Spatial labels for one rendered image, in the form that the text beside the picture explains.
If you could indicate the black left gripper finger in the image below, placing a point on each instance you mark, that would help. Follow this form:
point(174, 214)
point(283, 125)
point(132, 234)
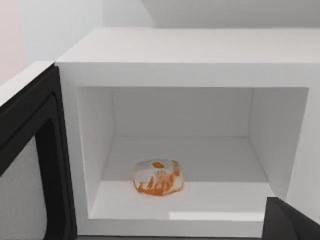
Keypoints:
point(285, 222)

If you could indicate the black and white microwave door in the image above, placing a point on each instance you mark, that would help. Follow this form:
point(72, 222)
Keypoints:
point(53, 150)

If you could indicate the white microwave oven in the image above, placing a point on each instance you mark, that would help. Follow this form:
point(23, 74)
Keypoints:
point(175, 57)

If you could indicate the orange and white bread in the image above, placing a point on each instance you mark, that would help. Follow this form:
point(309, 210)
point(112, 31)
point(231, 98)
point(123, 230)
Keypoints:
point(158, 182)

